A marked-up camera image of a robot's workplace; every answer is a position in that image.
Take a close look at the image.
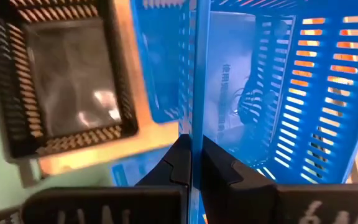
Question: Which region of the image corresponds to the black plastic basket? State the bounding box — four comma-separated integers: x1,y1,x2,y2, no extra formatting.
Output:
0,0,140,163

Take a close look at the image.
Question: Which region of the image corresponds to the blue plastic basket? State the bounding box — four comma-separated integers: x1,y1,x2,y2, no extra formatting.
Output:
110,146,170,187
131,0,195,124
178,0,358,224

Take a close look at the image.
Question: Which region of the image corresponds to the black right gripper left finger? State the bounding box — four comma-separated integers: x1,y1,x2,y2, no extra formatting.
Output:
19,133,193,224

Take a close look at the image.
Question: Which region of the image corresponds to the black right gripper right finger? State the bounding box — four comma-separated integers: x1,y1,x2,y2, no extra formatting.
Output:
200,136,358,224

